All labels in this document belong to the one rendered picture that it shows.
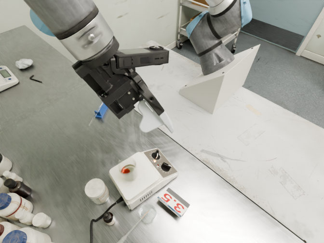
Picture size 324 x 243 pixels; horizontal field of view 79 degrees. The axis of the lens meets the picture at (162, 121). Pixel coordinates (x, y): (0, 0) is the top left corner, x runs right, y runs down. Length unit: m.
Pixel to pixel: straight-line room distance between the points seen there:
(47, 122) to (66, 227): 0.46
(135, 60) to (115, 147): 0.49
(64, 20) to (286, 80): 2.72
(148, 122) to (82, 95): 0.69
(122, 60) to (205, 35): 0.58
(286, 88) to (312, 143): 1.81
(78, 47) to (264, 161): 0.73
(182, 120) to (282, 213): 0.48
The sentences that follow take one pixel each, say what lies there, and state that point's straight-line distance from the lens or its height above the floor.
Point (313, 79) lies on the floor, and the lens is 3.08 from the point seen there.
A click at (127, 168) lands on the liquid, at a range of 0.63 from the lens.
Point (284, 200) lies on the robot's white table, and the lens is 0.81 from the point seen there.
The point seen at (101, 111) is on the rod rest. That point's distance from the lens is 0.92.
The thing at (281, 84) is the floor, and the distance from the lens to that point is 2.80.
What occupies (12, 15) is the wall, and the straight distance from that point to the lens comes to 1.81.
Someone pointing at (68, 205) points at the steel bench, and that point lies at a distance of 0.76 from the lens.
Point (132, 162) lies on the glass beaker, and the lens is 0.61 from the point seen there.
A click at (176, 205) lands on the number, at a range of 0.68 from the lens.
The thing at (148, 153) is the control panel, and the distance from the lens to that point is 0.71.
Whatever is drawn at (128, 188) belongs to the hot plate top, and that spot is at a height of 0.99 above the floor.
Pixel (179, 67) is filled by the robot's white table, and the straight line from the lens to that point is 1.14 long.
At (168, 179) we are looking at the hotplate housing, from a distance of 0.68.
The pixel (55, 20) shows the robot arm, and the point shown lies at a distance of 0.32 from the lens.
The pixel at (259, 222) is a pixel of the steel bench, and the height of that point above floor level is 0.90.
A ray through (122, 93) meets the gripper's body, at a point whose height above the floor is 1.33.
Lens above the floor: 1.57
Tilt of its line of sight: 52 degrees down
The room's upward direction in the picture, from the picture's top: straight up
